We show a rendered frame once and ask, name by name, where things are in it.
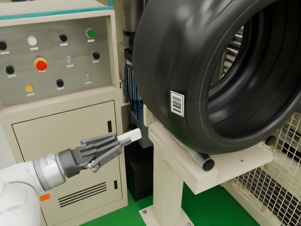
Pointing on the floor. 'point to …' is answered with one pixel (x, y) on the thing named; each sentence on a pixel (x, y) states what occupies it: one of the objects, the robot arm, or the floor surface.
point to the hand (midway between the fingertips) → (129, 137)
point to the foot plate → (147, 213)
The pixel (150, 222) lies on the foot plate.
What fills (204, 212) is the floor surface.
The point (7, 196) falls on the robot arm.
